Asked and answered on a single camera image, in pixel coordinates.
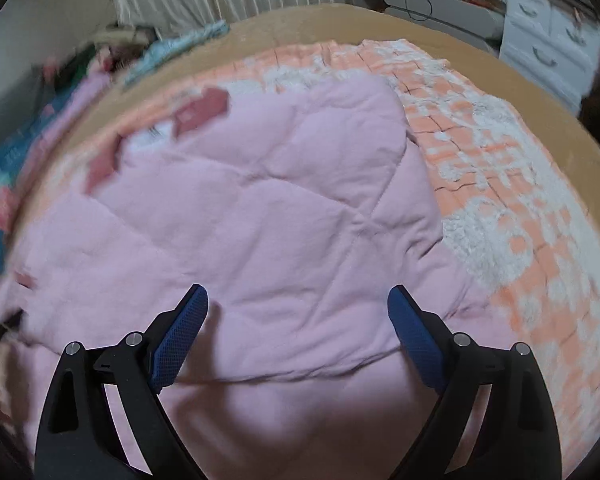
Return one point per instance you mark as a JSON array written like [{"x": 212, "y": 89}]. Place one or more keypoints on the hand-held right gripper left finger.
[{"x": 179, "y": 335}]

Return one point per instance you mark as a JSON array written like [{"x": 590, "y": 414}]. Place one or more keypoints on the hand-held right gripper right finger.
[{"x": 417, "y": 335}]

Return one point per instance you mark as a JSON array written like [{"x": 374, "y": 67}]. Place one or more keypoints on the pink quilted blanket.
[{"x": 280, "y": 220}]

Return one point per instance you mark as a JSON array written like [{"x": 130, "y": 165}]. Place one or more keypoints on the pile of mixed clothes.
[{"x": 100, "y": 52}]

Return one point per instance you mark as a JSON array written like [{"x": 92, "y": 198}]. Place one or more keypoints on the orange checkered fleece blanket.
[{"x": 485, "y": 160}]

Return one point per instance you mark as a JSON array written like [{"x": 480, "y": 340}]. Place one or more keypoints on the light blue cloth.
[{"x": 180, "y": 46}]

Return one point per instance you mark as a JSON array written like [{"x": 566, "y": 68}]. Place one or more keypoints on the white drawer cabinet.
[{"x": 545, "y": 35}]

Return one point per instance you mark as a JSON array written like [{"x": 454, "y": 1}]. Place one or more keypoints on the grey cluttered desk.
[{"x": 450, "y": 10}]

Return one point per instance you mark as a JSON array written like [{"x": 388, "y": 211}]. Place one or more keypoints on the bed with tan sheet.
[{"x": 295, "y": 24}]

